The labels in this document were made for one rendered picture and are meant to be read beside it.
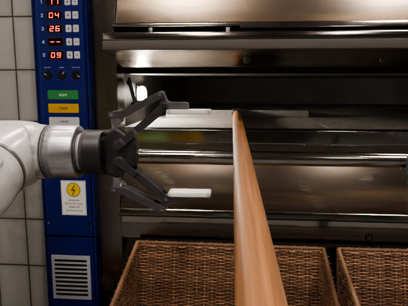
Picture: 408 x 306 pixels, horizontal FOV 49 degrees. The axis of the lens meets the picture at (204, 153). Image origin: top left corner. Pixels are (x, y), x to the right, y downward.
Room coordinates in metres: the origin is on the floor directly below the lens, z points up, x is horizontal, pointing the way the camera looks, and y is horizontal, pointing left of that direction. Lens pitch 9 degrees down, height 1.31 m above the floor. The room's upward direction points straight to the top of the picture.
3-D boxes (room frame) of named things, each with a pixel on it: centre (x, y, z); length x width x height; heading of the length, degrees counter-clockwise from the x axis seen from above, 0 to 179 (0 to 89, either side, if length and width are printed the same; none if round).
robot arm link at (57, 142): (0.75, 0.23, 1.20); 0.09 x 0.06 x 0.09; 176
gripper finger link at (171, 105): (0.73, 0.05, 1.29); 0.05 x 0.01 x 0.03; 86
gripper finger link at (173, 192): (0.73, 0.02, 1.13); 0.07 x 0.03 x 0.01; 86
